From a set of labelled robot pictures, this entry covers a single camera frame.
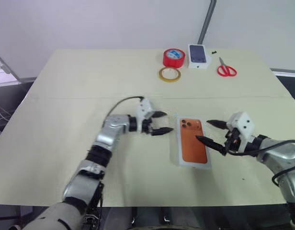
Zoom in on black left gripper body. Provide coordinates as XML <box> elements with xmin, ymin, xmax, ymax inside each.
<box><xmin>141</xmin><ymin>117</ymin><xmax>155</xmax><ymax>135</ymax></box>

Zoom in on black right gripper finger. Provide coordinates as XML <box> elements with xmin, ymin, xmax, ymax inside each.
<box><xmin>206</xmin><ymin>119</ymin><xmax>227</xmax><ymax>129</ymax></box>
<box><xmin>195</xmin><ymin>135</ymin><xmax>227</xmax><ymax>157</ymax></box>

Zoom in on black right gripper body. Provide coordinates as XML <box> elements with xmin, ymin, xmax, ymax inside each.
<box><xmin>224</xmin><ymin>128</ymin><xmax>241</xmax><ymax>155</ymax></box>

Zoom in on orange phone box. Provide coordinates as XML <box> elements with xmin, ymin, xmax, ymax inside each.
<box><xmin>177</xmin><ymin>115</ymin><xmax>212</xmax><ymax>170</ymax></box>

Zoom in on white box with dark phone print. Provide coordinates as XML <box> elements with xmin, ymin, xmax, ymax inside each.
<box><xmin>187</xmin><ymin>44</ymin><xmax>212</xmax><ymax>71</ymax></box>

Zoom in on yellow clear tape roll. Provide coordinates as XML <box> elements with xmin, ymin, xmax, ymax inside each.
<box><xmin>158</xmin><ymin>67</ymin><xmax>182</xmax><ymax>83</ymax></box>

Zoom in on red tape roll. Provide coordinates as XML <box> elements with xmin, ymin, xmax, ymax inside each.
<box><xmin>162</xmin><ymin>48</ymin><xmax>186</xmax><ymax>69</ymax></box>

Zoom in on dark side table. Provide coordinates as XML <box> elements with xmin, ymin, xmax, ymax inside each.
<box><xmin>269</xmin><ymin>68</ymin><xmax>295</xmax><ymax>107</ymax></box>

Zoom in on grey metal pole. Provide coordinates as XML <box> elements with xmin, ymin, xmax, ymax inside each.
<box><xmin>197</xmin><ymin>0</ymin><xmax>218</xmax><ymax>45</ymax></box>

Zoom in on grey laptop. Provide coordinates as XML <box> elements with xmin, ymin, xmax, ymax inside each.
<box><xmin>0</xmin><ymin>51</ymin><xmax>22</xmax><ymax>86</ymax></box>

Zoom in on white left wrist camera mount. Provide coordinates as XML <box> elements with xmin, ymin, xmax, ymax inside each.
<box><xmin>135</xmin><ymin>97</ymin><xmax>154</xmax><ymax>131</ymax></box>

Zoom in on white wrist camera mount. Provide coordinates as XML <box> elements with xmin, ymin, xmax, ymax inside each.
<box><xmin>135</xmin><ymin>97</ymin><xmax>154</xmax><ymax>131</ymax></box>
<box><xmin>227</xmin><ymin>111</ymin><xmax>255</xmax><ymax>150</ymax></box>

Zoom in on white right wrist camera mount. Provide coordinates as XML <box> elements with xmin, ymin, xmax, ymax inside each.
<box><xmin>227</xmin><ymin>111</ymin><xmax>255</xmax><ymax>150</ymax></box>

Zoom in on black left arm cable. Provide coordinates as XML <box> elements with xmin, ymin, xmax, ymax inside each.
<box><xmin>104</xmin><ymin>95</ymin><xmax>146</xmax><ymax>123</ymax></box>

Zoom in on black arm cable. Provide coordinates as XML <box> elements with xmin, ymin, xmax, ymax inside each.
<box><xmin>227</xmin><ymin>139</ymin><xmax>295</xmax><ymax>186</ymax></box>
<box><xmin>104</xmin><ymin>95</ymin><xmax>146</xmax><ymax>123</ymax></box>

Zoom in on red handled scissors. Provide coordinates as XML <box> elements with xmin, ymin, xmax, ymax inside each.
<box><xmin>216</xmin><ymin>57</ymin><xmax>238</xmax><ymax>78</ymax></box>

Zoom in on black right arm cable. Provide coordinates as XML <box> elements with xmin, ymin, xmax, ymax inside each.
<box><xmin>227</xmin><ymin>139</ymin><xmax>295</xmax><ymax>186</ymax></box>

